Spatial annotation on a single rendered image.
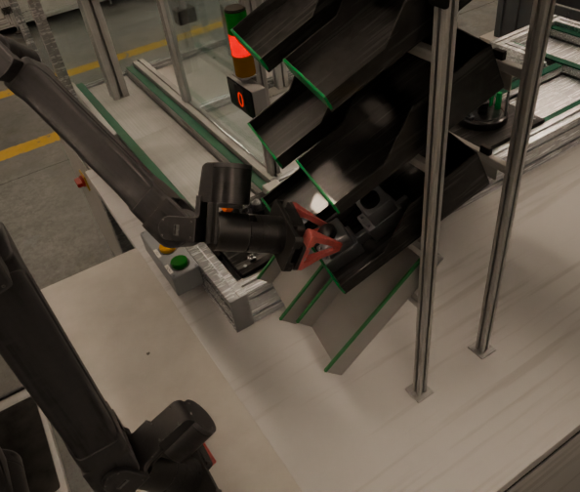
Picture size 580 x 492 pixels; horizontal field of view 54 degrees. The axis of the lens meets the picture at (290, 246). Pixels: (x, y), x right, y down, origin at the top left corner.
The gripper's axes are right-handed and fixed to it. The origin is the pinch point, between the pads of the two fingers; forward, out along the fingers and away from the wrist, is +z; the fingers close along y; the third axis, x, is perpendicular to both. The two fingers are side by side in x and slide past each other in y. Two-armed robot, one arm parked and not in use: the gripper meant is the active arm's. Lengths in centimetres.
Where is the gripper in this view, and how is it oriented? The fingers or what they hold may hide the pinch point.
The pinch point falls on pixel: (330, 237)
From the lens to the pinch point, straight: 90.3
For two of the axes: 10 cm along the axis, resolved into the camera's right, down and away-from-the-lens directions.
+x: -3.0, 7.8, 5.5
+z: 9.0, 0.4, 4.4
